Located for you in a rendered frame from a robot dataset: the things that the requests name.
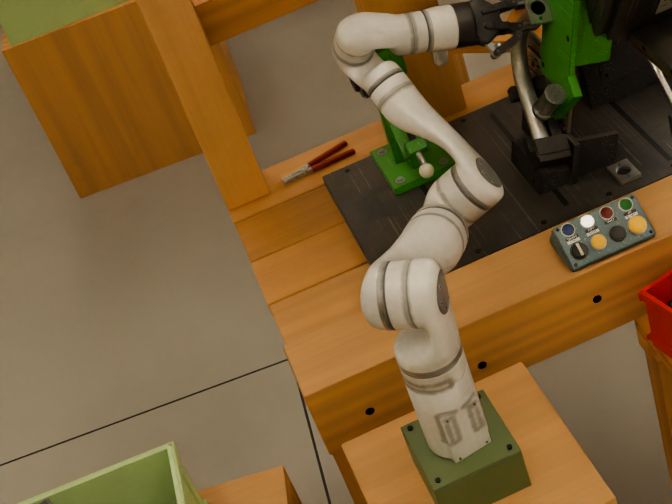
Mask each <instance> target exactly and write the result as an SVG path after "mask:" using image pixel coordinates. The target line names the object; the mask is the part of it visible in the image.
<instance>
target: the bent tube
mask: <svg viewBox="0 0 672 504"><path fill-rule="evenodd" d="M523 1H524V4H525V8H526V9H525V10H524V11H523V13H522V14H521V15H520V16H519V17H518V19H517V20H516V22H522V21H526V20H529V23H530V26H532V25H538V24H544V23H550V22H552V21H553V18H552V15H551V11H550V7H549V4H548V0H523ZM540 19H542V20H540ZM529 33H530V31H526V32H522V38H521V40H519V41H518V43H517V44H516V45H514V46H513V47H512V48H510V57H511V66H512V72H513V77H514V81H515V84H516V87H517V91H518V94H519V97H520V101H521V104H522V107H523V111H524V114H525V117H526V121H527V124H528V127H529V131H530V134H531V137H532V140H533V141H534V139H538V138H543V137H549V134H548V131H547V128H546V124H545V121H544V120H540V119H538V118H536V117H535V116H534V114H533V112H532V107H533V104H534V103H535V102H536V101H537V100H538V98H537V95H536V92H535V88H534V85H533V82H532V78H531V75H530V71H529V66H528V57H527V43H528V36H529Z"/></svg>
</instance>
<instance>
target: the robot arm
mask: <svg viewBox="0 0 672 504"><path fill-rule="evenodd" d="M500 1H501V2H498V3H495V4H491V3H489V2H487V1H485V0H470V1H467V2H460V3H453V4H447V5H441V6H435V7H430V8H427V9H424V10H420V11H413V12H407V13H401V14H389V13H377V12H360V13H355V14H351V15H349V16H347V17H345V18H344V19H342V20H341V21H340V23H339V24H338V26H337V29H336V33H335V37H334V41H333V44H332V54H333V57H334V60H335V62H336V63H337V65H338V66H339V68H340V69H341V70H342V71H343V72H344V73H345V74H346V75H347V76H348V77H349V78H350V79H351V80H352V81H354V82H355V83H356V84H357V85H358V86H360V87H361V88H362V89H364V90H365V91H366V93H367V94H368V96H369V97H370V98H371V100H372V101H373V102H374V104H375V105H376V106H377V108H378V109H379V110H380V112H381V113H382V114H383V116H384V117H385V118H386V119H387V120H388V121H389V122H390V123H391V124H393V125H394V126H395V127H397V128H399V129H400V130H402V131H405V132H407V133H410V134H412V135H415V136H418V137H421V138H423V139H426V140H428V141H430V142H432V143H435V144H436V145H438V146H440V147H441V148H442V149H444V150H445V151H446V152H447V153H448V154H449V155H450V156H451V157H452V158H453V160H454V161H455V164H454V165H453V166H452V167H451V168H450V169H449V170H447V171H446V172H445V173H444V174H443V175H442V176H441V177H440V178H439V179H437V180H436V181H435V182H434V183H433V184H432V186H431V187H430V189H429V191H428V193H427V195H426V198H425V201H424V204H423V207H422V208H421V209H419V210H418V211H417V212H416V214H415V215H414V216H413V217H412V218H411V220H410V221H409V222H408V224H407V225H406V227H405V228H404V230H403V232H402V234H401V235H400V236H399V238H398V239H397V240H396V241H395V243H394V244H393V245H392V246H391V247H390V248H389V249H388V250H387V251H386V252H385V253H384V254H383V255H382V256H381V257H380V258H378V259H377V260H376V261H375V262H374V263H373V264H372V265H371V266H370V267H369V269H368V271H367V272H366V274H365V277H364V279H363V282H362V287H361V293H360V303H361V309H362V312H363V315H364V317H365V319H366V320H367V322H368V323H369V324H370V325H372V326H373V327H375V328H377V329H381V330H388V331H394V330H401V331H400V332H399V334H398V335H397V337H396V339H395V342H394V355H395V358H396V361H397V364H398V366H399V369H400V371H401V374H402V377H403V379H404V382H405V385H406V388H407V391H408V393H409V396H410V399H411V401H412V404H413V407H414V409H415V412H416V415H417V417H418V420H419V423H420V426H421V428H422V431H423V433H424V436H425V439H426V441H427V444H428V446H429V448H430V449H431V450H432V452H434V453H435V454H436V455H438V456H441V457H444V458H449V459H452V460H453V461H454V462H455V463H458V462H460V461H461V460H463V459H464V458H466V457H467V456H469V455H471V454H472V453H474V452H475V451H477V450H479V449H480V448H482V447H483V446H485V445H486V444H488V443H490V442H491V438H490V435H489V432H488V424H487V421H486V418H485V414H484V411H483V408H482V405H481V402H480V399H479V396H478V393H477V390H476V387H475V384H474V381H473V378H472V374H471V371H470V368H469V365H468V362H467V359H466V355H465V352H464V349H463V346H462V343H461V340H460V336H459V332H458V327H457V322H456V318H455V315H454V311H453V308H452V304H451V300H450V296H449V292H448V287H447V283H446V278H445V276H444V275H445V274H446V273H448V272H449V271H451V270H452V269H453V268H454V267H455V266H456V264H457V263H458V261H459V260H460V258H461V256H462V254H463V253H464V251H465V249H466V246H467V243H468V237H469V232H468V227H469V226H471V225H472V224H473V223H474V222H475V221H477V220H478V219H479V218H480V217H481V216H483V215H484V214H485V213H486V212H487V211H489V210H490V209H491V208H492V207H493V206H494V205H496V204H497V203H498V202H499V201H500V200H501V199H502V197H503V195H504V189H503V185H502V183H501V181H500V179H499V177H498V176H497V174H496V172H495V171H494V170H493V169H492V168H491V167H490V165H489V164H488V163H487V162H486V161H485V160H484V159H483V158H482V157H481V156H480V155H479V154H478V153H477V152H476V151H475V150H474V149H473V148H472V146H471V145H470V144H469V143H468V142H467V141H466V140H465V139H464V138H463V137H462V136H461V135H460V134H459V133H458V132H457V131H456V130H455V129H454V128H453V127H452V126H451V125H450V124H449V123H448V122H447V121H446V120H445V119H444V118H443V117H442V116H440V115H439V114H438V113H437V112H436V111H435V109H434V108H433V107H432V106H431V105H430V104H429V103H428V102H427V101H426V100H425V98H424V97H423V96H422V95H421V94H420V92H419V91H418V90H417V88H416V87H415V86H414V84H413V83H412V82H411V80H410V79H409V78H408V77H407V75H406V74H405V73H404V71H403V70H402V69H401V68H400V66H399V65H398V64H397V63H395V62H393V61H383V60H382V59H381V58H380V57H379V56H378V54H377V53H376V52H375V50H376V49H384V48H389V49H390V51H391V52H392V53H393V54H395V55H398V56H404V55H412V54H418V53H424V52H432V55H433V59H434V63H435V64H436V65H437V66H442V65H447V64H448V50H451V49H457V48H463V47H469V46H474V45H479V46H482V47H485V46H486V48H487V49H488V50H489V51H490V53H491V55H490V57H491V58H492V59H496V58H498V57H499V56H501V55H502V54H503V53H505V52H506V51H507V50H509V49H510V48H512V47H513V46H514V45H516V44H517V43H518V41H519V40H521V38H522V32H526V31H533V30H537V29H538V28H539V27H540V26H541V25H542V24H538V25H532V26H530V23H529V20H526V21H522V22H509V21H502V20H501V18H500V14H501V13H504V12H507V11H510V10H512V9H514V10H520V9H525V4H524V1H523V0H500ZM506 34H512V37H511V38H510V39H508V40H507V41H505V42H504V43H503V44H500V43H498V42H497V43H492V41H493V40H494V38H495V37H496V36H497V35H506Z"/></svg>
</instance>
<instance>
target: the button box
mask: <svg viewBox="0 0 672 504"><path fill-rule="evenodd" d="M622 199H629V200H630V201H631V202H632V207H631V208H630V209H629V210H623V209H622V208H621V207H620V201H621V200H622ZM604 207H609V208H611V210H612V211H613V215H612V216H611V217H610V218H608V219H606V218H603V217H602V216H601V214H600V212H601V209H602V208H604ZM584 216H591V217H592V218H593V221H594V222H593V225H592V226H590V227H585V226H583V225H582V223H581V219H582V218H583V217H584ZM634 216H641V217H643V218H644V219H645V220H646V223H647V226H646V229H645V230H644V231H643V232H642V233H633V232H632V231H631V230H630V229H629V227H628V223H629V220H630V219H631V218H632V217H634ZM565 224H571V225H572V226H573V227H574V233H573V234H572V235H569V236H567V235H565V234H563V232H562V227H563V226H564V225H565ZM615 226H622V227H623V228H624V229H625V231H626V235H625V237H624V238H623V239H622V240H619V241H617V240H614V239H613V238H612V237H611V234H610V233H611V230H612V228H613V227H615ZM551 232H552V233H551V236H550V242H551V244H552V246H553V248H554V250H555V251H556V252H557V253H558V255H559V256H560V257H561V259H562V260H563V261H564V262H565V264H566V265H567V266H568V268H569V269H570V270H571V271H572V272H576V271H578V270H580V269H582V268H585V267H587V266H589V265H591V264H594V263H596V262H598V261H600V260H603V259H605V258H607V257H610V256H612V255H614V254H616V253H619V252H621V251H623V250H625V249H628V248H630V247H632V246H634V245H637V244H639V243H641V242H643V241H646V240H648V239H650V238H653V237H655V231H654V229H653V227H652V226H651V224H650V222H649V220H648V218H647V216H646V215H645V213H644V211H643V209H642V207H641V205H640V204H639V202H638V200H637V198H636V196H635V195H634V194H630V195H628V196H625V197H623V198H621V199H618V200H616V201H614V202H612V203H609V204H607V205H605V206H603V207H600V208H598V209H596V210H593V211H591V212H589V213H587V214H584V215H582V216H580V217H577V218H575V219H573V220H571V221H568V222H566V223H564V224H562V225H559V226H557V227H555V228H553V229H552V231H551ZM597 234H601V235H603V236H604V237H605V238H606V245H605V247H604V248H602V249H596V248H594V247H593V246H592V244H591V240H592V238H593V236H594V235H597ZM577 242H582V243H584V244H585V245H586V246H587V249H588V251H587V254H586V256H585V257H583V258H576V257H574V256H573V255H572V253H571V248H572V246H573V245H574V244H575V243H577Z"/></svg>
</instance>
